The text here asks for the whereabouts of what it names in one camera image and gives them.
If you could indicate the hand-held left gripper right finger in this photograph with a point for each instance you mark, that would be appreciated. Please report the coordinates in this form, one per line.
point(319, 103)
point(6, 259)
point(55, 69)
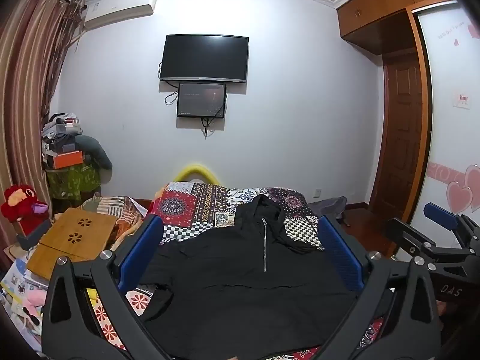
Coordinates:
point(339, 255)

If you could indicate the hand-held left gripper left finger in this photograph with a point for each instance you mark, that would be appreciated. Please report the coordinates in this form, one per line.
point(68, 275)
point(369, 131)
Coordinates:
point(140, 255)

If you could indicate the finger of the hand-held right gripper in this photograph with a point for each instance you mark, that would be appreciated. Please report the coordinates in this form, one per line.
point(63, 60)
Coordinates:
point(440, 213)
point(408, 236)

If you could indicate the black zip hooded jacket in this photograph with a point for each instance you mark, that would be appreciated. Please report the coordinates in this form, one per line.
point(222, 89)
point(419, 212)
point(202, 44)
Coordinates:
point(232, 288)

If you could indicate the pile of clothes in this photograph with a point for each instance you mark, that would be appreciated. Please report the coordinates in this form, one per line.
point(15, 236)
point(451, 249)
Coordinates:
point(62, 131)

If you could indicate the person's right hand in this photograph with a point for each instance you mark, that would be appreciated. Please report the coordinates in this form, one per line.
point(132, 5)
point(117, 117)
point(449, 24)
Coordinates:
point(442, 309)

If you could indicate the orange striped blanket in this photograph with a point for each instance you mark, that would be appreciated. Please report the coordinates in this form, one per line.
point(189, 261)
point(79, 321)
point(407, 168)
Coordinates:
point(123, 213)

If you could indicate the dark grey cloth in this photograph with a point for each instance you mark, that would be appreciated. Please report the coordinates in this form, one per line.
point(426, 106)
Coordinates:
point(330, 208)

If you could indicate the patchwork patterned bedspread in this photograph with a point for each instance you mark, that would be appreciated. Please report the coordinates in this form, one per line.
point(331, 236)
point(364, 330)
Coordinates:
point(176, 206)

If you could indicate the wooden lap desk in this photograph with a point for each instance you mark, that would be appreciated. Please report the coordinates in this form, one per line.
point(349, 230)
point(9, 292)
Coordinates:
point(71, 240)

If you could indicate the brown wooden door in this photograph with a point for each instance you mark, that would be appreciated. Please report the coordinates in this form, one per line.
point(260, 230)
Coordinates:
point(403, 135)

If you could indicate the green patterned cloth cabinet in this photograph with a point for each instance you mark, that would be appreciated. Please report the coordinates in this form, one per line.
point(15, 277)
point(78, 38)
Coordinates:
point(73, 182)

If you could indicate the grey box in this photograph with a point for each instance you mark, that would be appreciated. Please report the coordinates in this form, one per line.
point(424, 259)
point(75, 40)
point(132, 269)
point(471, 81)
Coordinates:
point(32, 234)

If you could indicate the orange box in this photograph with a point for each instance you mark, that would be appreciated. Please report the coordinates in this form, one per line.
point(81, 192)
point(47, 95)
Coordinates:
point(67, 159)

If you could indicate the pile of papers and books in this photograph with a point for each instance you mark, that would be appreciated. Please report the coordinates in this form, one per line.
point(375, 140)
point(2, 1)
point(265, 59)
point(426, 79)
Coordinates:
point(22, 296)

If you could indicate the red plush toy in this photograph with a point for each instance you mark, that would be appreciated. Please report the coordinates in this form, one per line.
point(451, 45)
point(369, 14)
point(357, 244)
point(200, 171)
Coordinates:
point(20, 204)

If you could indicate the striped brown curtain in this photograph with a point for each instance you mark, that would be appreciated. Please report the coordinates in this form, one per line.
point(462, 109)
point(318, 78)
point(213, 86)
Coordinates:
point(26, 82)

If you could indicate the white air conditioner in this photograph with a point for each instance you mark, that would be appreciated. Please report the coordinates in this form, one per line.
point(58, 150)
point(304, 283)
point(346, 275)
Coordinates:
point(118, 9)

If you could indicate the white switch panel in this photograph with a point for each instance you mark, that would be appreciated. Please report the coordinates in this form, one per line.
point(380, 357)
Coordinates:
point(462, 100)

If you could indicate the small black wall monitor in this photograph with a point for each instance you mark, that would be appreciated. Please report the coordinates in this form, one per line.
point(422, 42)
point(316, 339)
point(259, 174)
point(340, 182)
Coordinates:
point(201, 99)

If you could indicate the black wall television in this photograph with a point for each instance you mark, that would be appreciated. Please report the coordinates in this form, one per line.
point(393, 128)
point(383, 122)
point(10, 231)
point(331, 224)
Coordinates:
point(204, 58)

